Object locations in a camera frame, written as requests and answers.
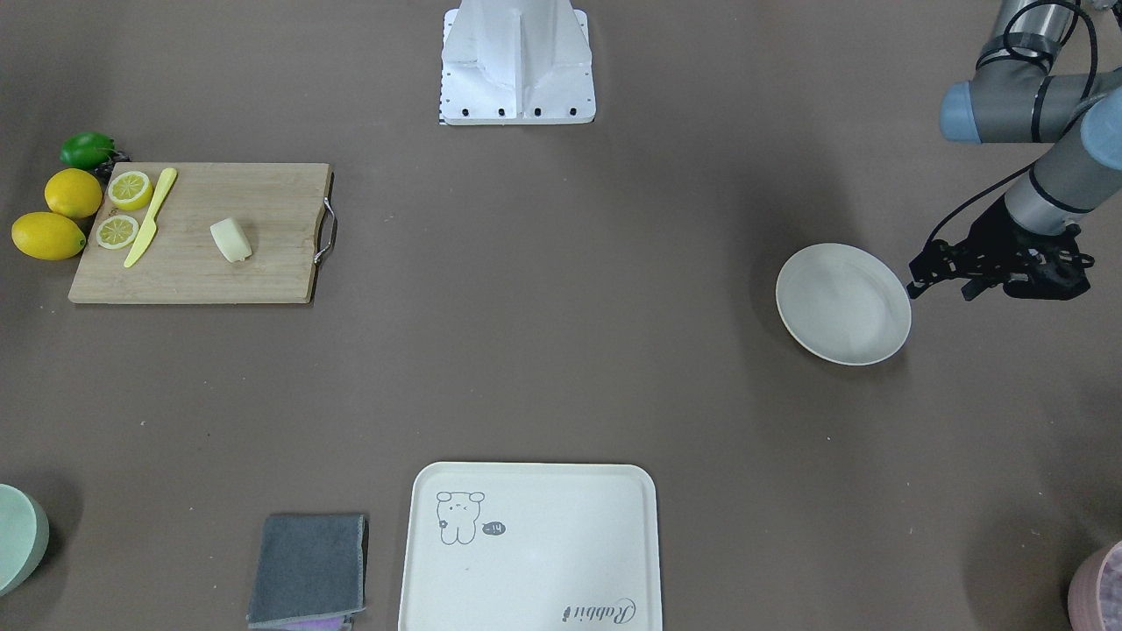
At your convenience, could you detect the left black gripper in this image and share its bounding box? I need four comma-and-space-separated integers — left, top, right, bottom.
905, 200, 1095, 301

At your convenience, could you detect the beige round plate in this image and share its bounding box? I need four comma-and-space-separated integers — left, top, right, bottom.
775, 243, 913, 366

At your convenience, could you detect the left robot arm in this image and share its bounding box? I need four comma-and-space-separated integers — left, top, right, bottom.
905, 1, 1121, 301

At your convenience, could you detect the cream rabbit tray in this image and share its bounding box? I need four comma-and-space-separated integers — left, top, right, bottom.
398, 461, 663, 630

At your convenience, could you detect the white steamed bun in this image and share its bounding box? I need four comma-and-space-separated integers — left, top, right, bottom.
209, 218, 252, 263

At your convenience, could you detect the pink bowl with ice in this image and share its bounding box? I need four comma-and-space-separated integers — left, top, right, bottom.
1067, 542, 1121, 630

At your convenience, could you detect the grey folded cloth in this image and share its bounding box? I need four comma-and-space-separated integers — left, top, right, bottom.
247, 513, 367, 630

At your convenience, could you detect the wooden cutting board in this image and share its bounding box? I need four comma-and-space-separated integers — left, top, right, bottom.
68, 161, 333, 304

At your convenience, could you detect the yellow plastic knife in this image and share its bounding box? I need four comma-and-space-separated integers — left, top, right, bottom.
123, 167, 180, 268

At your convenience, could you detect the upper lemon half slice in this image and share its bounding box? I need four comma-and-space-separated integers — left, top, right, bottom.
107, 170, 155, 212

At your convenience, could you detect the lemon half slice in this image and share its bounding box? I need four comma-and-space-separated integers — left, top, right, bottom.
91, 213, 140, 252
107, 170, 155, 212

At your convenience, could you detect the lower lemon half slice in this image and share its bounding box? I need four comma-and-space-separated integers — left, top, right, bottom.
91, 213, 140, 252

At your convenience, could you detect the green lime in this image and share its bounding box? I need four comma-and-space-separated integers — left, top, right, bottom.
59, 131, 117, 171

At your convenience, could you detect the yellow lemon far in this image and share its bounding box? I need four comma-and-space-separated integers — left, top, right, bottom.
44, 167, 103, 219

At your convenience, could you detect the yellow lemon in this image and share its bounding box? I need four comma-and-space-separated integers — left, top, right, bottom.
44, 167, 103, 219
11, 211, 88, 262

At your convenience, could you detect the yellow lemon near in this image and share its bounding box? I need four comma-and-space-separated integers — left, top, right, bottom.
11, 211, 88, 262

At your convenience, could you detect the mint green bowl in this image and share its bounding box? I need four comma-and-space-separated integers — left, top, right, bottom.
1, 484, 50, 596

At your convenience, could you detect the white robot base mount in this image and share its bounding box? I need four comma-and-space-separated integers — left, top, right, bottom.
438, 1, 597, 125

